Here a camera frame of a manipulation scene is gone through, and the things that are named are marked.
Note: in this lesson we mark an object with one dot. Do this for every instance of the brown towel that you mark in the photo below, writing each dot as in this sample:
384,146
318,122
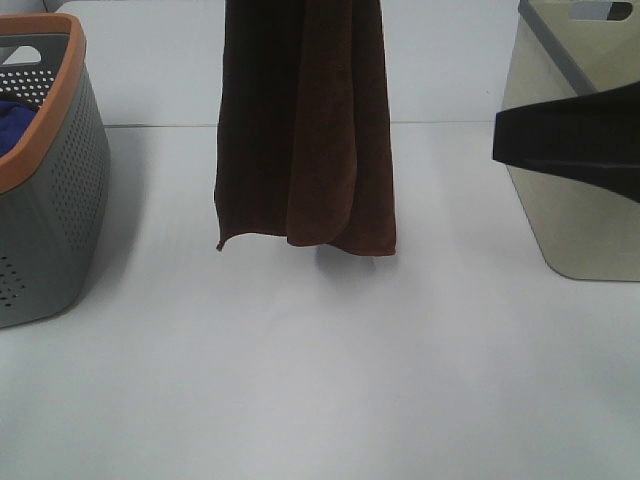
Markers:
303,138

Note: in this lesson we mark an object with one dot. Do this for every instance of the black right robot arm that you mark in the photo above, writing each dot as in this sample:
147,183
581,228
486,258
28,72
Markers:
593,139

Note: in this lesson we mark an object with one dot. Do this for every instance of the grey perforated basket orange rim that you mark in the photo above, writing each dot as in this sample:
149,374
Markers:
54,182

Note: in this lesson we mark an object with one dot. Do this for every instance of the beige basket grey rim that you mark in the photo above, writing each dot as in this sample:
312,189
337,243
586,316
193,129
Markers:
566,49

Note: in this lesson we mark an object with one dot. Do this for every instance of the blue cloth in basket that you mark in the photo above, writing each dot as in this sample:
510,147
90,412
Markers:
16,117

